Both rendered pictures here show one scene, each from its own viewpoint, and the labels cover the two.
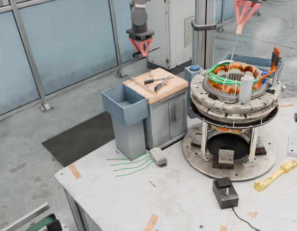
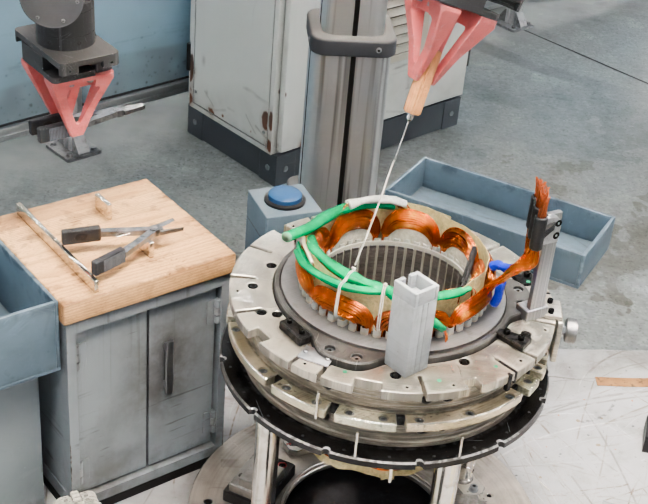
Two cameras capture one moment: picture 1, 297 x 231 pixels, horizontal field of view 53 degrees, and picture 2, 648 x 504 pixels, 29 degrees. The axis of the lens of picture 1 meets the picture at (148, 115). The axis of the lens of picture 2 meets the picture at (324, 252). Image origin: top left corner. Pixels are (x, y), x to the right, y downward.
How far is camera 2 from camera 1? 0.20 m
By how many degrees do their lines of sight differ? 5
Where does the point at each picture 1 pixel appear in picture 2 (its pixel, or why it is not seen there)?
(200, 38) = (329, 83)
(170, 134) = (149, 443)
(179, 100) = (196, 318)
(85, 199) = not seen: outside the picture
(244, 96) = (404, 347)
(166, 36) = (271, 23)
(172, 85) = (169, 262)
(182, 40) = not seen: hidden behind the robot
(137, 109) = (13, 340)
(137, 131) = (12, 421)
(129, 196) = not seen: outside the picture
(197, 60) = (315, 163)
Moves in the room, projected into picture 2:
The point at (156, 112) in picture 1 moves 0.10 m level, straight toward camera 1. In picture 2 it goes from (94, 357) to (79, 419)
